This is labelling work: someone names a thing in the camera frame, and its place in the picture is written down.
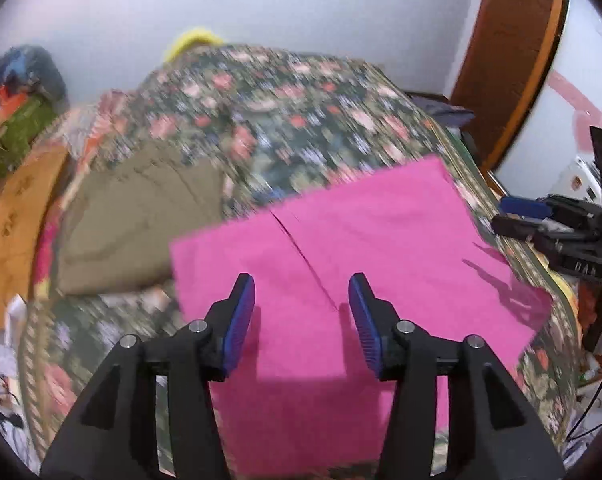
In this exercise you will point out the brown wooden door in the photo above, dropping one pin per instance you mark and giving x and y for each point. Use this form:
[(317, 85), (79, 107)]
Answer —
[(513, 55)]

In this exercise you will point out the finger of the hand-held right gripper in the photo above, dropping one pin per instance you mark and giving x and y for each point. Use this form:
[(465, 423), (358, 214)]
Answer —
[(523, 206), (516, 227)]

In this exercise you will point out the patterned orange folded cloth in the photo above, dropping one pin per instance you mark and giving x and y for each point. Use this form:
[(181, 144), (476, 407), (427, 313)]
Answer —
[(93, 125)]

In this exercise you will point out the floral bed blanket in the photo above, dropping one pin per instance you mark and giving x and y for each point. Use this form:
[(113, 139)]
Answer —
[(291, 110)]

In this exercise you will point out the pile of colourful clothes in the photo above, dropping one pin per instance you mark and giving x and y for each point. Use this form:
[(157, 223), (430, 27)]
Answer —
[(16, 105)]

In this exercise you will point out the yellow pillow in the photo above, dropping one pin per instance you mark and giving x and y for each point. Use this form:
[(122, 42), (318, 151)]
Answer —
[(192, 42)]

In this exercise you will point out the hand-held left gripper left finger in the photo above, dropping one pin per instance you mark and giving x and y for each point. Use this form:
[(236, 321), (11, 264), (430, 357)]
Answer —
[(240, 310)]

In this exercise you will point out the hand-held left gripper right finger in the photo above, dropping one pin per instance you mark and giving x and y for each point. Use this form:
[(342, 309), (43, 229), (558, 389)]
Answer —
[(363, 310)]

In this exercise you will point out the pink pants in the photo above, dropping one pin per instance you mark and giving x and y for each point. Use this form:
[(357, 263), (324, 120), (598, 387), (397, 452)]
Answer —
[(361, 240)]

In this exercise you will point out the olive green folded pants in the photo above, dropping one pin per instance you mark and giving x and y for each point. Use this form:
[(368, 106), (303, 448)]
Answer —
[(131, 225)]

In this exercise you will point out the dark blue cloth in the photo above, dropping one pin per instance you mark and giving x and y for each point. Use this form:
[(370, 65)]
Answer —
[(443, 112)]

